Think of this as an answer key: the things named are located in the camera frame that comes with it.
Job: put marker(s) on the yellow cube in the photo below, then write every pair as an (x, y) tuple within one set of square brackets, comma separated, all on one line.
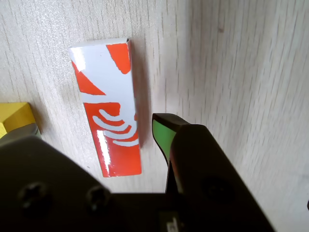
[(14, 116)]

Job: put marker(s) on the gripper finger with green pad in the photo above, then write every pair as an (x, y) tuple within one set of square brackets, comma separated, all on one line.
[(205, 169)]

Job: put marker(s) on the gripper finger black curved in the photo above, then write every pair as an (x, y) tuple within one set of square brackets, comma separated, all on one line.
[(48, 181)]

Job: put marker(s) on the red and white small box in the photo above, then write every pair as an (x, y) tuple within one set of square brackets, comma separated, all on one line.
[(108, 84)]

